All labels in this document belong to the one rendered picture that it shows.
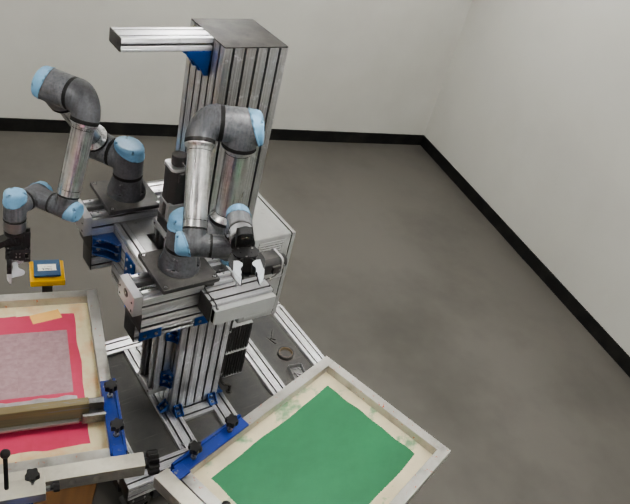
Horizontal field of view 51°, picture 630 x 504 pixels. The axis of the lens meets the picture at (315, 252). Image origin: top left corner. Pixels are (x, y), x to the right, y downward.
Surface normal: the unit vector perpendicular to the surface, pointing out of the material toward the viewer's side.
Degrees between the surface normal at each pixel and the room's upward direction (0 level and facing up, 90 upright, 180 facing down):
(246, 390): 0
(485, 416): 0
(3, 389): 0
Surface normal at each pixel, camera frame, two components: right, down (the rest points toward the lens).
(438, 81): 0.34, 0.62
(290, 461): 0.22, -0.79
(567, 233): -0.91, 0.04
